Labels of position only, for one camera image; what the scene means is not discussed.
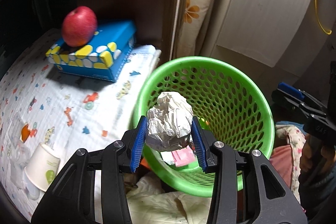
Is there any blue spotted tissue box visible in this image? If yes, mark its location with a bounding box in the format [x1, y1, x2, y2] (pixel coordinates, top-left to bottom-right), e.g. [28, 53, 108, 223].
[46, 21, 136, 83]

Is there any white paper ball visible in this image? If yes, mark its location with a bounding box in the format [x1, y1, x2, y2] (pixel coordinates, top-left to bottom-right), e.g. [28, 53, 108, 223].
[145, 92, 194, 152]

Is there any orange peel piece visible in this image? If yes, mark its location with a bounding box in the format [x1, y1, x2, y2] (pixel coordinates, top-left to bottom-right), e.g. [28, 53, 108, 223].
[21, 123, 32, 143]

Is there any green plastic mesh basket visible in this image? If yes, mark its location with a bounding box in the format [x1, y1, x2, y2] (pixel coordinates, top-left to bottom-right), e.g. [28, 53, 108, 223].
[131, 56, 275, 198]

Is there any clear round plastic lid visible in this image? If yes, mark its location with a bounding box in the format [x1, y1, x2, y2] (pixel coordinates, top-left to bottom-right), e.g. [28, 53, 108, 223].
[10, 159, 41, 201]

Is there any red apple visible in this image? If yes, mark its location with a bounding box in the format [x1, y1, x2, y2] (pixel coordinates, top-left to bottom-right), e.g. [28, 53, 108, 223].
[61, 6, 97, 48]

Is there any grey wooden wardrobe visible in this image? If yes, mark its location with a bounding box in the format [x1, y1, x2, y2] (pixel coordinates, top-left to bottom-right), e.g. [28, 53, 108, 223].
[201, 0, 335, 85]

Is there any white paper cup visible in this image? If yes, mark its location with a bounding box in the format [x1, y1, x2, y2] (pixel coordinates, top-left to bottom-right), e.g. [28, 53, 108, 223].
[24, 143, 60, 192]

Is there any right hand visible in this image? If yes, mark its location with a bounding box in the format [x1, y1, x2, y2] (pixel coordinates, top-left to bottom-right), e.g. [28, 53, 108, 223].
[299, 134, 335, 174]

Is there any clear rectangular plastic tray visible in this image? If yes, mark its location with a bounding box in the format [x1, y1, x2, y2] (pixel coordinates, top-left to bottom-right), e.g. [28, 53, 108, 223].
[6, 113, 26, 153]

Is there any pink snack wrapper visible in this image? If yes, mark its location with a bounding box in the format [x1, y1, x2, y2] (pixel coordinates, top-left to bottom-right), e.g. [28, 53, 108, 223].
[160, 146, 196, 167]

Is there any floral fabric bundle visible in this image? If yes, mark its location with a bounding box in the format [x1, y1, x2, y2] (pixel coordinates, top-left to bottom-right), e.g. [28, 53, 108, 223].
[269, 123, 306, 192]

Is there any white printed blanket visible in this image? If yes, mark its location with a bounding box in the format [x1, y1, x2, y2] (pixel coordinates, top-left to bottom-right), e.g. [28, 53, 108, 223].
[1, 30, 160, 223]

